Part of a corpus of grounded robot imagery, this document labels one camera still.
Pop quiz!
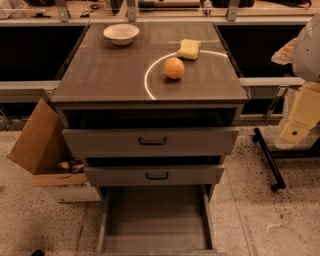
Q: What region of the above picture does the brown cardboard box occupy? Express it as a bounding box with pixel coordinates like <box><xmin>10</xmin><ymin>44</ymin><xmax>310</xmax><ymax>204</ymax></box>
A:
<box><xmin>8</xmin><ymin>99</ymin><xmax>101</xmax><ymax>203</ymax></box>

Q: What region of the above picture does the grey drawer cabinet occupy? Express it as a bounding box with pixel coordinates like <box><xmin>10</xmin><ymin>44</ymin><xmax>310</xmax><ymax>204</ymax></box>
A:
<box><xmin>50</xmin><ymin>21</ymin><xmax>250</xmax><ymax>256</ymax></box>

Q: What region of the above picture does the black wheeled stand base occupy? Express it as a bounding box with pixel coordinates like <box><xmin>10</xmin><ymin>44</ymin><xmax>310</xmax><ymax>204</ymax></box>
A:
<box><xmin>252</xmin><ymin>128</ymin><xmax>320</xmax><ymax>192</ymax></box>

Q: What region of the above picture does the top drawer with handle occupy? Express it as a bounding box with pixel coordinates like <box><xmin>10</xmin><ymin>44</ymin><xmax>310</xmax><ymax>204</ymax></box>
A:
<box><xmin>63</xmin><ymin>127</ymin><xmax>239</xmax><ymax>158</ymax></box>

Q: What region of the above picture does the middle drawer with handle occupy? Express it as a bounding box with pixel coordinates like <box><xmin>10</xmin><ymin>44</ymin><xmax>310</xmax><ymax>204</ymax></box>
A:
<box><xmin>85</xmin><ymin>165</ymin><xmax>224</xmax><ymax>187</ymax></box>

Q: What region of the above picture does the white bowl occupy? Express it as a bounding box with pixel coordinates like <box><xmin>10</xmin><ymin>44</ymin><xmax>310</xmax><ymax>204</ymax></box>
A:
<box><xmin>103</xmin><ymin>24</ymin><xmax>139</xmax><ymax>46</ymax></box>

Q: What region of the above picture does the yellow sponge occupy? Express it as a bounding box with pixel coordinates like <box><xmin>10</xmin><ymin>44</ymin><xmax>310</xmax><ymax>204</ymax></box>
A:
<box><xmin>177</xmin><ymin>39</ymin><xmax>201</xmax><ymax>60</ymax></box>

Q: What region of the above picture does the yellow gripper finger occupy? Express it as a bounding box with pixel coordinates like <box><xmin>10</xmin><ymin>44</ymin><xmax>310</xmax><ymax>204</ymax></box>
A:
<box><xmin>280</xmin><ymin>83</ymin><xmax>320</xmax><ymax>143</ymax></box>

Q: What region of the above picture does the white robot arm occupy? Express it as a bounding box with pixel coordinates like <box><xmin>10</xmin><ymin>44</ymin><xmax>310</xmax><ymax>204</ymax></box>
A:
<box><xmin>271</xmin><ymin>12</ymin><xmax>320</xmax><ymax>144</ymax></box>

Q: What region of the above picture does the drawer with handle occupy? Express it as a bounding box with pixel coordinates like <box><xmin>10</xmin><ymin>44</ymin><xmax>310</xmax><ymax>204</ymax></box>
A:
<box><xmin>63</xmin><ymin>127</ymin><xmax>239</xmax><ymax>158</ymax></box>
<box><xmin>85</xmin><ymin>165</ymin><xmax>224</xmax><ymax>187</ymax></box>

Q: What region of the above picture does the open bottom drawer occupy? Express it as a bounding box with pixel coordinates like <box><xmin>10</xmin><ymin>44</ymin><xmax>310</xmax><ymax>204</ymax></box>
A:
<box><xmin>97</xmin><ymin>185</ymin><xmax>217</xmax><ymax>256</ymax></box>

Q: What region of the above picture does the orange fruit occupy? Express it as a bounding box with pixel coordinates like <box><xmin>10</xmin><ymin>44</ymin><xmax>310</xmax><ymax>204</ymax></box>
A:
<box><xmin>163</xmin><ymin>57</ymin><xmax>185</xmax><ymax>79</ymax></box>

